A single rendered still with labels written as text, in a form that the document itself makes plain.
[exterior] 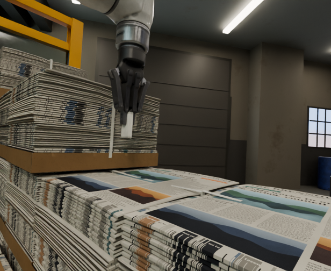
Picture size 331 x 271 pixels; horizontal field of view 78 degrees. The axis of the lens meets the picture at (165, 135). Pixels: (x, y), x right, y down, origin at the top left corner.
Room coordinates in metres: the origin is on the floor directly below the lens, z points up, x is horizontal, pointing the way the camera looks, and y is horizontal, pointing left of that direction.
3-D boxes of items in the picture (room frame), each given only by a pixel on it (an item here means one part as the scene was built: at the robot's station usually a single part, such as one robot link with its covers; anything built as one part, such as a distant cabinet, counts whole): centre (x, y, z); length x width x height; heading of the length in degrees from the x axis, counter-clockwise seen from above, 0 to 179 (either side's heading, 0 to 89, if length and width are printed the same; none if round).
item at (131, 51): (0.55, 0.10, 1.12); 0.08 x 0.07 x 0.09; 137
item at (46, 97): (0.67, 0.26, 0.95); 0.38 x 0.29 x 0.23; 136
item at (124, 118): (0.53, 0.12, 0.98); 0.03 x 0.01 x 0.05; 137
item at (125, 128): (0.55, 0.11, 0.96); 0.03 x 0.01 x 0.07; 47
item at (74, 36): (1.61, 0.77, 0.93); 0.09 x 0.09 x 1.85; 47
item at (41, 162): (0.67, 0.25, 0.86); 0.38 x 0.29 x 0.04; 136
